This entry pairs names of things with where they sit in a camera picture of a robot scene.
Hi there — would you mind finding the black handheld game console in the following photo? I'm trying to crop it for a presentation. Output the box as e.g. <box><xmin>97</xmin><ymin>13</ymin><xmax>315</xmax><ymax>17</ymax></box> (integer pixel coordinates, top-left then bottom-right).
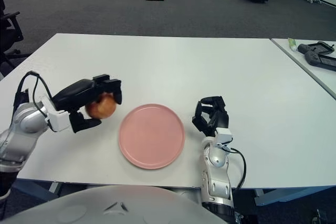
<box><xmin>304</xmin><ymin>50</ymin><xmax>336</xmax><ymax>72</ymax></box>

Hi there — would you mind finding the red yellow apple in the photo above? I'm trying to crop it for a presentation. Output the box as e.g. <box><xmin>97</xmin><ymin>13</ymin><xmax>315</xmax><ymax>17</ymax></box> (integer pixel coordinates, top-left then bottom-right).
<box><xmin>86</xmin><ymin>92</ymin><xmax>117</xmax><ymax>120</ymax></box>

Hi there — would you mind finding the black office chair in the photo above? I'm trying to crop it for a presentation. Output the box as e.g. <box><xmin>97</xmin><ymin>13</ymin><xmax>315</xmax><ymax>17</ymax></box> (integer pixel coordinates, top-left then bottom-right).
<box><xmin>0</xmin><ymin>0</ymin><xmax>29</xmax><ymax>69</ymax></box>

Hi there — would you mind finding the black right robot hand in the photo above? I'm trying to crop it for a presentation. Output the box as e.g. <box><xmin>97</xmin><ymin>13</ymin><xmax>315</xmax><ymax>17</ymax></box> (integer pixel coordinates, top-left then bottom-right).
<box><xmin>192</xmin><ymin>95</ymin><xmax>231</xmax><ymax>138</ymax></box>

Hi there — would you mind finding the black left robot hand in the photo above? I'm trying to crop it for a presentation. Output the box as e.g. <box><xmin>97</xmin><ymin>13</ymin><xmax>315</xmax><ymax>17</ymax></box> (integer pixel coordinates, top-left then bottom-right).
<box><xmin>51</xmin><ymin>73</ymin><xmax>123</xmax><ymax>134</ymax></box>

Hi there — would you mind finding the black handheld controller with case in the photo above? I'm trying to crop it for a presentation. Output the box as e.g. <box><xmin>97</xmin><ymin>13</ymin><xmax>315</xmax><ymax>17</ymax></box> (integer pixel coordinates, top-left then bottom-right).
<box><xmin>297</xmin><ymin>40</ymin><xmax>334</xmax><ymax>55</ymax></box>

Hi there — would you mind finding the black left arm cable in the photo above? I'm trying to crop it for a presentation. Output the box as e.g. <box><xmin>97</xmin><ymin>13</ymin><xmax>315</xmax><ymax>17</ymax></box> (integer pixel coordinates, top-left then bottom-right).
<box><xmin>14</xmin><ymin>71</ymin><xmax>55</xmax><ymax>120</ymax></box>

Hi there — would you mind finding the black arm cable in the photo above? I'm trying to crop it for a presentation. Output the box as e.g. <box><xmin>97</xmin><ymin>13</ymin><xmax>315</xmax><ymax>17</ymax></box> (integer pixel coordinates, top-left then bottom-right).
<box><xmin>14</xmin><ymin>71</ymin><xmax>55</xmax><ymax>120</ymax></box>
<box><xmin>228</xmin><ymin>147</ymin><xmax>247</xmax><ymax>190</ymax></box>

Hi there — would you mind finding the pink round plate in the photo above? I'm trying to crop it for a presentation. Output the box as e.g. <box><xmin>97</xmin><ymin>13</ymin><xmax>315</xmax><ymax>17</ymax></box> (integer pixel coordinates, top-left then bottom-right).
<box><xmin>118</xmin><ymin>103</ymin><xmax>186</xmax><ymax>170</ymax></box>

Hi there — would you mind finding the grey robot torso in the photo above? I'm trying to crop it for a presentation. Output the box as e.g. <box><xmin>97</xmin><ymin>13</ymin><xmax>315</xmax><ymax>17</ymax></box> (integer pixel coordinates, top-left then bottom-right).
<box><xmin>0</xmin><ymin>185</ymin><xmax>229</xmax><ymax>224</ymax></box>

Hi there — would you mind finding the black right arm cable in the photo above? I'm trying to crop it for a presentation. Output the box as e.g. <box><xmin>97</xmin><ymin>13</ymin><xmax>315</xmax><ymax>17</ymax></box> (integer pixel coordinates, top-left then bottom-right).
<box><xmin>228</xmin><ymin>147</ymin><xmax>247</xmax><ymax>190</ymax></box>

